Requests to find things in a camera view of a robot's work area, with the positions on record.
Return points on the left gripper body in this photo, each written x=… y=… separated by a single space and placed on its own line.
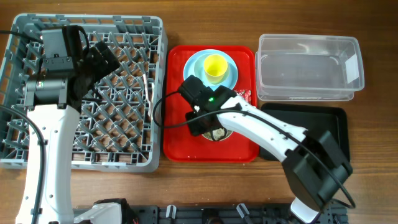
x=94 y=65

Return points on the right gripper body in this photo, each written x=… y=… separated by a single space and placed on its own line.
x=197 y=126

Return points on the mint green bowl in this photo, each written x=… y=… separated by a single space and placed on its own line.
x=228 y=135

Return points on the red candy wrapper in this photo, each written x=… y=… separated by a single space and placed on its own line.
x=245 y=94

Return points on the yellow plastic cup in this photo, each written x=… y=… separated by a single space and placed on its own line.
x=216 y=68

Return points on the white plastic fork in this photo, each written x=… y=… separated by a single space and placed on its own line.
x=146 y=90

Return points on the white plastic spoon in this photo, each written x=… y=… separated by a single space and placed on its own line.
x=152 y=85

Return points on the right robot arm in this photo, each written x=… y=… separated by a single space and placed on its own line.
x=313 y=163

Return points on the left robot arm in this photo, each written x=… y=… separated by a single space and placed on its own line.
x=53 y=99

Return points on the grey dishwasher rack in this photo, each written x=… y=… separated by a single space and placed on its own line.
x=114 y=132

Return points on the black waste tray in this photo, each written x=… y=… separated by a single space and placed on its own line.
x=314 y=117

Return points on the red plastic tray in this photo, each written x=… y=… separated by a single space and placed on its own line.
x=179 y=145

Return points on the light blue plate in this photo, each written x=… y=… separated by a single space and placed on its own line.
x=194 y=66

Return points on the clear plastic bin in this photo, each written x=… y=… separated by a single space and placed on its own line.
x=299 y=67

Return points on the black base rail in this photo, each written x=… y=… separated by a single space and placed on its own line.
x=267 y=214

